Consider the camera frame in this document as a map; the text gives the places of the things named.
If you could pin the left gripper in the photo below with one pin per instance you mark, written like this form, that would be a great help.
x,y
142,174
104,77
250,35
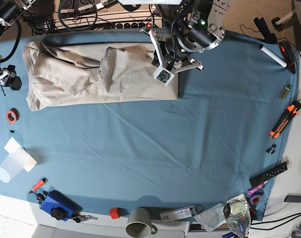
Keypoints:
x,y
169,56

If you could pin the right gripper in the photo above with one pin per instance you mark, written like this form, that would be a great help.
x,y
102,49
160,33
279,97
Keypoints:
x,y
9,78

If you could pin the beige T-shirt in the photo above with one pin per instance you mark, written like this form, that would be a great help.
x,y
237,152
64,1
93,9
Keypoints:
x,y
92,74

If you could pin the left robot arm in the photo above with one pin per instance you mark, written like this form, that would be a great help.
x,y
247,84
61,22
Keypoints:
x,y
193,26

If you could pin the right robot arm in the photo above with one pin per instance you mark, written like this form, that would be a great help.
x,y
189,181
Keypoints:
x,y
10,11

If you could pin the black power strip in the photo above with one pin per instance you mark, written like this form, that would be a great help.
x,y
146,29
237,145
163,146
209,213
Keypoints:
x,y
134,25

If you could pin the red tape roll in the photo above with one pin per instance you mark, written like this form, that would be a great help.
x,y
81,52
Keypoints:
x,y
12,115

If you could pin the white paper sheet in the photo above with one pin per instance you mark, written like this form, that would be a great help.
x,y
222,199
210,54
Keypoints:
x,y
14,145

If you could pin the translucent plastic cup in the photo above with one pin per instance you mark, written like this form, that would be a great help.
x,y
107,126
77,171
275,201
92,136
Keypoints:
x,y
13,164

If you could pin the white marker pen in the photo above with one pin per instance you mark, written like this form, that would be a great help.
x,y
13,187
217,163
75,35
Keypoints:
x,y
273,56

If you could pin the blue table cloth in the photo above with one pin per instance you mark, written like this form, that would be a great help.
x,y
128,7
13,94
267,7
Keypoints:
x,y
200,149

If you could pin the orange marker pen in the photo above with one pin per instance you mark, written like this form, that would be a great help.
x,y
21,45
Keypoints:
x,y
39,184

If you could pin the orange black tool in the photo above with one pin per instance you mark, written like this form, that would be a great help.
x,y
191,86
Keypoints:
x,y
287,52

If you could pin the green yellow highlighter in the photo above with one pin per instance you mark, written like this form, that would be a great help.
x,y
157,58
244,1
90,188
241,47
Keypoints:
x,y
285,91

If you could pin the orange black utility knife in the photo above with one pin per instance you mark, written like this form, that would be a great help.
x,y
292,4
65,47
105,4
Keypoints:
x,y
285,118

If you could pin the small black screws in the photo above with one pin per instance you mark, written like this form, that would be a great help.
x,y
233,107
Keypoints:
x,y
272,149

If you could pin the blue box with knob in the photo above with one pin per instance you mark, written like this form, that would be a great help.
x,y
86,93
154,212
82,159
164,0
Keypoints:
x,y
58,206

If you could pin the black remote control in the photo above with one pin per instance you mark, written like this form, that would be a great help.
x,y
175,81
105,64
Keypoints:
x,y
269,174

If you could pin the black white packaged item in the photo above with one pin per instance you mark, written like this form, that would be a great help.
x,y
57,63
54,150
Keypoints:
x,y
180,213

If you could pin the purple pen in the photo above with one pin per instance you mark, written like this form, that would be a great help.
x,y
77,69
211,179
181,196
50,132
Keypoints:
x,y
257,188

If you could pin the purple tape roll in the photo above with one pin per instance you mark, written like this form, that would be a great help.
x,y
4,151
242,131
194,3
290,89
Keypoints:
x,y
255,199

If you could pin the red cube block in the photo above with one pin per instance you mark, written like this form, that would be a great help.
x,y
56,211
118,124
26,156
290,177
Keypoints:
x,y
114,213

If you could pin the folded paper map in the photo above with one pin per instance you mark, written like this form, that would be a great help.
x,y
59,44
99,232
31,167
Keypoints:
x,y
212,218

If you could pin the grey ceramic mug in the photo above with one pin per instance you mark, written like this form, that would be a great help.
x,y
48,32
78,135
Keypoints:
x,y
139,224

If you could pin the wine glass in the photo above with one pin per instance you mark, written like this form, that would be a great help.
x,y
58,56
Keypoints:
x,y
237,216

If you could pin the black phone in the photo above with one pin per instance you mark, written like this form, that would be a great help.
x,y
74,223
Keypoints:
x,y
293,198

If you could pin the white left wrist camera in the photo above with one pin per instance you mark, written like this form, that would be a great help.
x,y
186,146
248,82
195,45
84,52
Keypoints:
x,y
163,75

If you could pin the blue black handle tool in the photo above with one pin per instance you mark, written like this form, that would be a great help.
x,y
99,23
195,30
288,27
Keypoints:
x,y
269,37

